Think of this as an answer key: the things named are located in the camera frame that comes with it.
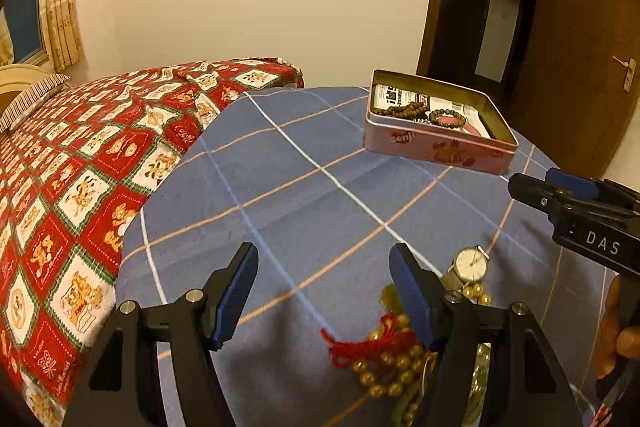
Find blue plaid tablecloth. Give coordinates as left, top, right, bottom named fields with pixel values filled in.
left=117, top=87, right=640, bottom=427

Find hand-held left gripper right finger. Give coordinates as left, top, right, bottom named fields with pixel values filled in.
left=389, top=243, right=584, bottom=427

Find metal door handle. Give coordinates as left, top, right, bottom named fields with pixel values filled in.
left=612, top=55, right=637, bottom=94

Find dark bead bracelet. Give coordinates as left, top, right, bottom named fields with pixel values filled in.
left=426, top=108, right=469, bottom=128

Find golden bead necklace red tassel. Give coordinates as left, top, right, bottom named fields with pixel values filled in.
left=320, top=284, right=442, bottom=402

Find brown wooden door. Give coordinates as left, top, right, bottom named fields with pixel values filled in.
left=505, top=0, right=640, bottom=178

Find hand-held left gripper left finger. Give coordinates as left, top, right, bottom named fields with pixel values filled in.
left=61, top=242, right=260, bottom=427

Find gold wrist watch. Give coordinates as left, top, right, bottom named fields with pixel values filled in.
left=442, top=244, right=492, bottom=293

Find window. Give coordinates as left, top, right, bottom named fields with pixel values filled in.
left=0, top=0, right=49, bottom=66

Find pink tin box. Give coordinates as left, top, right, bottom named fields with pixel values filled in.
left=363, top=68, right=519, bottom=176

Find brown wooden bead bracelet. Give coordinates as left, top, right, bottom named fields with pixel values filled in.
left=374, top=101, right=432, bottom=120

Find green jade bangle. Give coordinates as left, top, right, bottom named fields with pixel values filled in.
left=389, top=342, right=491, bottom=427

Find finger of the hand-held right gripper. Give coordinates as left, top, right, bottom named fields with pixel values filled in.
left=545, top=167, right=602, bottom=202
left=508, top=173, right=568, bottom=214

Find pearl necklace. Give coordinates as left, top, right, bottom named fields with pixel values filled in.
left=460, top=282, right=495, bottom=308

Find red patterned bed blanket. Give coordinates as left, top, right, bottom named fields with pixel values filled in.
left=0, top=56, right=306, bottom=427

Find striped pillow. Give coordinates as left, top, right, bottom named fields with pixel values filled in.
left=0, top=74, right=73, bottom=134

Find cream bed headboard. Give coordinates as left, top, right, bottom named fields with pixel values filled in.
left=0, top=63, right=56, bottom=118

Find person's right hand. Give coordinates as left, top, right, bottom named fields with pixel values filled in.
left=595, top=278, right=640, bottom=380

